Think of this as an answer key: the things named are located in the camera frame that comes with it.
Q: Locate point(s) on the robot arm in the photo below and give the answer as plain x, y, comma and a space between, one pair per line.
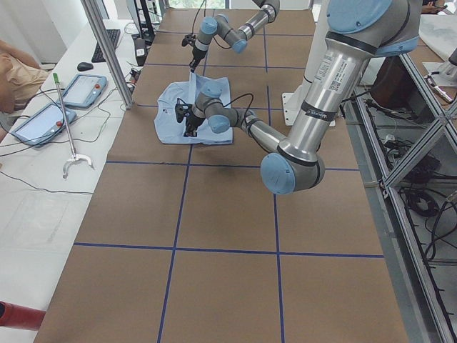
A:
235, 38
357, 32

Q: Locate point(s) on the seated person beige shirt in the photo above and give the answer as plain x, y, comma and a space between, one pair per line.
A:
21, 77

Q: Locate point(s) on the reacher grabber tool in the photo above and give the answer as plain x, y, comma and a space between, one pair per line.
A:
75, 157

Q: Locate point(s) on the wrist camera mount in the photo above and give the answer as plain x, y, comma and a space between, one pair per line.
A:
182, 110
188, 40

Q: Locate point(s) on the red cylinder object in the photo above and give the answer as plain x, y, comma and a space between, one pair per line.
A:
19, 317

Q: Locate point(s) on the blue teach pendant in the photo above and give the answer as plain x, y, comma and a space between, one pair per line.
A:
83, 90
42, 127

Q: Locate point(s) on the near blue teach pendant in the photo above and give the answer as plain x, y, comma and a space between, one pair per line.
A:
42, 127

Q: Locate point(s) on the black computer mouse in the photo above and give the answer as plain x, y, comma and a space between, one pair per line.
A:
85, 66

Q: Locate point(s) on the light blue t-shirt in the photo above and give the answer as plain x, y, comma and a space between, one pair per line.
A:
169, 131

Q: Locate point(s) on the white pedestal column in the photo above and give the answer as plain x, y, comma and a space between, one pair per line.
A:
317, 52

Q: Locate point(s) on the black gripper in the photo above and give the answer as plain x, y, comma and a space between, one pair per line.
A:
196, 56
191, 122

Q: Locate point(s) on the black power adapter box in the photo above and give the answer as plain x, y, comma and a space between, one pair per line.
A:
140, 50

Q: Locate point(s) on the aluminium frame rail right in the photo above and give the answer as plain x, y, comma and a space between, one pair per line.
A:
402, 118

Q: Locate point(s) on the far blue teach pendant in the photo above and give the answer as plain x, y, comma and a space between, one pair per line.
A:
83, 90

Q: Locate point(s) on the white pedestal base plate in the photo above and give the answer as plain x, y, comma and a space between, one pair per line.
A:
292, 105

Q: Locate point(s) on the aluminium frame post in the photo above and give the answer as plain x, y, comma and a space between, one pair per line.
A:
96, 22

